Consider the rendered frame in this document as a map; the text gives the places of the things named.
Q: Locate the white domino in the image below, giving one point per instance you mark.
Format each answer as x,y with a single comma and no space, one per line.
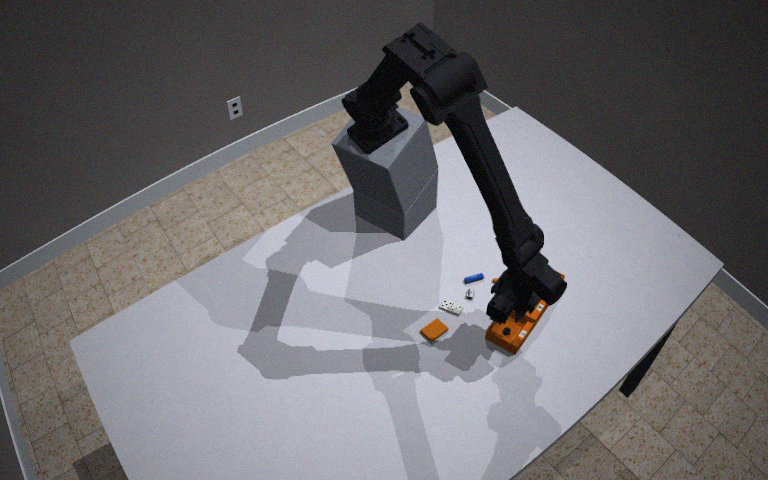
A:
451,307

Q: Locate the blue battery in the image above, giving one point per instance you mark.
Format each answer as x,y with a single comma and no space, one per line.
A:
474,278

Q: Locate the orange three-compartment tray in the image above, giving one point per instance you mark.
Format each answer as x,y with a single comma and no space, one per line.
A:
519,332

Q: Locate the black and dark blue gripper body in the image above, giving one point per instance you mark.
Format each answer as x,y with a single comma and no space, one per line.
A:
530,306

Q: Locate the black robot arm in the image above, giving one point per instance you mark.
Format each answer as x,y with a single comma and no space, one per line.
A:
440,77

